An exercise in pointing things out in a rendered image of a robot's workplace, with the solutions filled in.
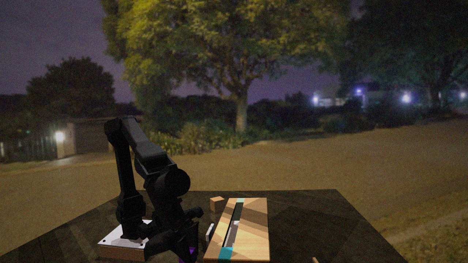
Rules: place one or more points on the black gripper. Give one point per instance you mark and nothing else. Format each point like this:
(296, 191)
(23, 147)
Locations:
(185, 234)

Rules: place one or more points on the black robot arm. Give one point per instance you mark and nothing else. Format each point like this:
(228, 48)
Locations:
(163, 179)

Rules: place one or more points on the purple block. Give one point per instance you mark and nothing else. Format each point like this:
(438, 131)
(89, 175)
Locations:
(193, 255)

